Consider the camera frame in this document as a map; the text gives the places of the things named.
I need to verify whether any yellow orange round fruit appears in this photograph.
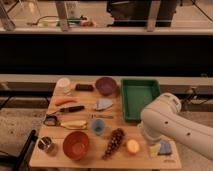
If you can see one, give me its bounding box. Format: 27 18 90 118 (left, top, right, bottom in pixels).
126 139 140 155

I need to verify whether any purple grape bunch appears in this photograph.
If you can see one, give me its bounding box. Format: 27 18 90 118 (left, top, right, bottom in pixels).
102 128 125 160

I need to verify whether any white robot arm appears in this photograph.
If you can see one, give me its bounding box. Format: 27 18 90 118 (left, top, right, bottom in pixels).
138 93 213 161

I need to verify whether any green plastic tray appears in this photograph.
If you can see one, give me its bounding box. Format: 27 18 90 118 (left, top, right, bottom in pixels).
121 79 161 123

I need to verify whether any blue sponge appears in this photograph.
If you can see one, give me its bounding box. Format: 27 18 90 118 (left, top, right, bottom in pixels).
158 140 172 155

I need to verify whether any blue cup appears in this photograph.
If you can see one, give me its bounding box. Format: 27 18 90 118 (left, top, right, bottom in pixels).
91 119 105 136

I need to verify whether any grey blue cloth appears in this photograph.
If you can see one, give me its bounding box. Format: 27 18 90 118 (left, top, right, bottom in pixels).
93 98 113 111

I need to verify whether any orange bowl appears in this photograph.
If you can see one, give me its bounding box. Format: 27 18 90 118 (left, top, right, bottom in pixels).
63 131 90 161

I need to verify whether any purple bowl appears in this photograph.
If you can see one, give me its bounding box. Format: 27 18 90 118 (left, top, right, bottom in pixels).
95 77 117 96

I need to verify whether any black rectangular block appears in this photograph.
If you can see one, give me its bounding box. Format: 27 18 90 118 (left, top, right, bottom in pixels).
75 84 94 91

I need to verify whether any orange carrot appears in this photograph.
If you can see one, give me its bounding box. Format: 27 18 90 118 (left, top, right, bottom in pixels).
55 97 77 106

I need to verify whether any black peeler tool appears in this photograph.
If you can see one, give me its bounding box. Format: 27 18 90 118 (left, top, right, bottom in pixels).
43 115 60 126

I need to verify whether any metal cup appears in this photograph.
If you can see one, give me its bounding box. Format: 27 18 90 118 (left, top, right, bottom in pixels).
38 136 54 154

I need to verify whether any black stand leg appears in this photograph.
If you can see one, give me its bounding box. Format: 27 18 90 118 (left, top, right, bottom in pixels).
12 130 37 171

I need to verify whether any black handled knife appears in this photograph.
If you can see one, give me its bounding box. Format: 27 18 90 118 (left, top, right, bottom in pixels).
49 105 85 115

